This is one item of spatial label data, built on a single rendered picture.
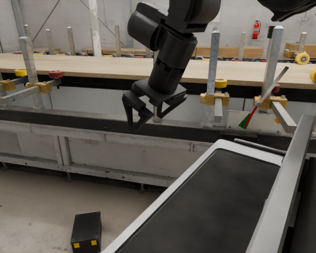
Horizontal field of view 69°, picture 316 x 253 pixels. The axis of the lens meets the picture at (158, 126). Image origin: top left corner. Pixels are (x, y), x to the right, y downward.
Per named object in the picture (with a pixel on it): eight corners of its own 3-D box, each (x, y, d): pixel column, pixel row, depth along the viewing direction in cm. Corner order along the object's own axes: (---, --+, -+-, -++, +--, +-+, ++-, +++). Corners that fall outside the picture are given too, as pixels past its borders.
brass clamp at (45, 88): (45, 93, 132) (43, 85, 130) (25, 92, 135) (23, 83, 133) (52, 91, 137) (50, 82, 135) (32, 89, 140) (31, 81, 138)
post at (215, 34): (209, 131, 119) (220, 30, 99) (203, 131, 120) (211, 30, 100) (210, 129, 122) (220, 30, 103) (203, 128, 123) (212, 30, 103)
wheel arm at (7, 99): (7, 106, 112) (5, 97, 110) (1, 105, 112) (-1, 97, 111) (61, 84, 150) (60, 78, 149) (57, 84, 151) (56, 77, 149)
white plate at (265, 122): (282, 134, 110) (286, 115, 106) (225, 129, 116) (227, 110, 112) (281, 134, 111) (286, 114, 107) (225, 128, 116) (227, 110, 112)
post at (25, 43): (42, 120, 142) (24, 36, 122) (37, 120, 142) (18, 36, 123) (46, 118, 145) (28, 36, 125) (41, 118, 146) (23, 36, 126)
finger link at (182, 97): (135, 114, 53) (148, 79, 47) (154, 106, 58) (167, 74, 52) (157, 133, 50) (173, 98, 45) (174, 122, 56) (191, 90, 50)
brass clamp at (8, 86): (8, 91, 137) (6, 82, 135) (-10, 89, 140) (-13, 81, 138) (16, 88, 143) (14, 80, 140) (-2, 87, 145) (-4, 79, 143)
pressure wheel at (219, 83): (227, 100, 128) (230, 79, 123) (217, 102, 124) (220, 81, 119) (216, 96, 134) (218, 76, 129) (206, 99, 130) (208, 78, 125)
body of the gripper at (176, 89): (130, 90, 44) (141, 54, 40) (161, 80, 52) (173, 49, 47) (155, 110, 42) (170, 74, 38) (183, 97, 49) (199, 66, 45)
